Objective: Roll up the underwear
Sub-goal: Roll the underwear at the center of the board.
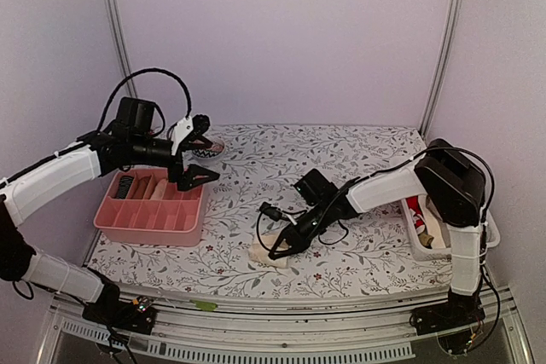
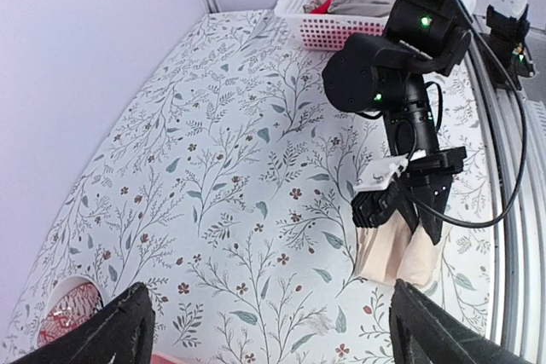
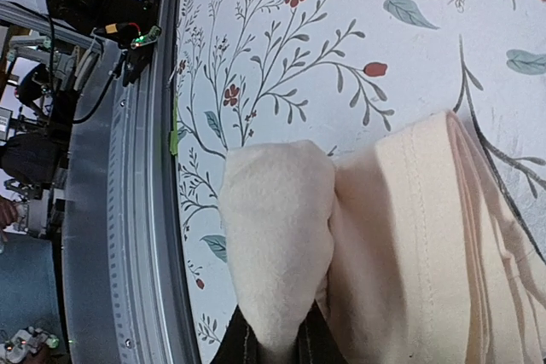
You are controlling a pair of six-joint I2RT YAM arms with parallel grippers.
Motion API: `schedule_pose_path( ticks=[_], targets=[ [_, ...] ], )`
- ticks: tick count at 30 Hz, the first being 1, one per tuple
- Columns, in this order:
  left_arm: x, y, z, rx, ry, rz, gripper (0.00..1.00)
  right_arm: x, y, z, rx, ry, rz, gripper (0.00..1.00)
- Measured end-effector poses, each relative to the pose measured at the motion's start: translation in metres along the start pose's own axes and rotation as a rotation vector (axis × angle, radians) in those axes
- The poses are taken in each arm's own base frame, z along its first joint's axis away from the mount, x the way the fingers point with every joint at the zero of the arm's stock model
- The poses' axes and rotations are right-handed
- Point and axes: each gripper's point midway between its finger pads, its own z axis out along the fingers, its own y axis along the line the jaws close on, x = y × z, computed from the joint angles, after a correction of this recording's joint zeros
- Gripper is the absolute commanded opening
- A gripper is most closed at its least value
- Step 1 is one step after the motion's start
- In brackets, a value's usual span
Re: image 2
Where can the white plastic laundry basket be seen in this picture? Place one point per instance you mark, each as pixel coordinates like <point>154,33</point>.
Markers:
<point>326,24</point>

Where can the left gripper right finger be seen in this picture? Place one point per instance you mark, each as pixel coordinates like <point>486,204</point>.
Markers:
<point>422,332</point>

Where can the cream garment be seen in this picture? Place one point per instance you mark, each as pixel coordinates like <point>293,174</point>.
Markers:
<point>392,251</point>

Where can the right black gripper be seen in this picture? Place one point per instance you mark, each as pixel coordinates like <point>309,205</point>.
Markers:
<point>430,179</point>

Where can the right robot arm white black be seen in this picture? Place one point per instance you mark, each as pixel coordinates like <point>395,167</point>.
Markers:
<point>383,77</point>

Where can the pink divided organizer box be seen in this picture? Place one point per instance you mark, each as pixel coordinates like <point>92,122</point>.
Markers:
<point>162,358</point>

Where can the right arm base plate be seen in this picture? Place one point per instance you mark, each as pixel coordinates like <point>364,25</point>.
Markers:
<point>507,40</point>

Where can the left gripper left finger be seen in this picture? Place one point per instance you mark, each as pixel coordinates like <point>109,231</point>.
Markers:
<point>121,332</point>

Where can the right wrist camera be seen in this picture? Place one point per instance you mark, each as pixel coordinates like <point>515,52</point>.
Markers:
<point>377,192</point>

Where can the small patterned bowl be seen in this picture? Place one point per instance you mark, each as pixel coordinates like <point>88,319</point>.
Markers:
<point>72,302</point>

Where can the red garment in basket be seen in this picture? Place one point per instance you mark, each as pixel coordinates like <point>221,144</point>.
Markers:
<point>323,8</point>

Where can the aluminium front rail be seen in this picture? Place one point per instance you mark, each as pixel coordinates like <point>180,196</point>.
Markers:
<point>517,175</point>

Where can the floral patterned table mat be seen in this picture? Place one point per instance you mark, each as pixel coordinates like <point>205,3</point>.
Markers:
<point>225,188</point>

